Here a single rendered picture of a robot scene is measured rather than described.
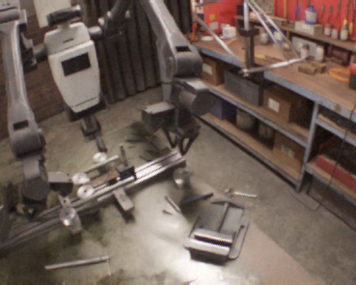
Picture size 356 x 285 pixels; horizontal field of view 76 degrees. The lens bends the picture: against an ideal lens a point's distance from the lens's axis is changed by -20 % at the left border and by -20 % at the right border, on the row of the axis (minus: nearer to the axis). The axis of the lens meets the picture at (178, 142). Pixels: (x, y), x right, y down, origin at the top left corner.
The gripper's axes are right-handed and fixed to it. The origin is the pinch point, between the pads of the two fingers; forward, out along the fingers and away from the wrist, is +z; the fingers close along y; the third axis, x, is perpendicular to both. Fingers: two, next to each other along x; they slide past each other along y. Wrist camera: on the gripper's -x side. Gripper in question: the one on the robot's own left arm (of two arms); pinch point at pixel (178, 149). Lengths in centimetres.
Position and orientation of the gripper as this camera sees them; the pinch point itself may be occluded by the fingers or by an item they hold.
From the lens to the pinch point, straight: 77.8
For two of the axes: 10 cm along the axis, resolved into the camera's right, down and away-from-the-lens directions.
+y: 6.0, 4.3, -6.7
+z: -0.4, 8.6, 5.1
